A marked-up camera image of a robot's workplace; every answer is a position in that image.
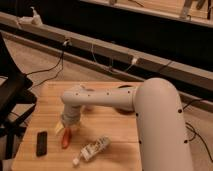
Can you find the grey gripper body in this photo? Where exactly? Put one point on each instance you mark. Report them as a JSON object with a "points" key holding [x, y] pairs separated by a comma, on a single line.
{"points": [[69, 120]]}

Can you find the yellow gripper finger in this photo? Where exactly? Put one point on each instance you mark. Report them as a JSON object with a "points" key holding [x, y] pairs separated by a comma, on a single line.
{"points": [[59, 126], [75, 127]]}

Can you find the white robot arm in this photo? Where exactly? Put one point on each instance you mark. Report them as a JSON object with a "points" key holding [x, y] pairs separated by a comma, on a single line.
{"points": [[159, 117]]}

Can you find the green ceramic bowl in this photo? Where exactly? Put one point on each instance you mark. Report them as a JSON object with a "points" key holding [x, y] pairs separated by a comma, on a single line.
{"points": [[125, 96]]}

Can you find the wooden baseboard rail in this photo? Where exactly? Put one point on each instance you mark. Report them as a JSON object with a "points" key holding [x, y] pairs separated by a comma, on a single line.
{"points": [[188, 75]]}

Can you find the black chair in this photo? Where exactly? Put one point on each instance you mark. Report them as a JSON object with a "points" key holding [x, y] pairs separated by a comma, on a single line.
{"points": [[14, 90]]}

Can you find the clear plastic bottle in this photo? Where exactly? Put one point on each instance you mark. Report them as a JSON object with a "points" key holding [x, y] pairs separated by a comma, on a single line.
{"points": [[92, 149]]}

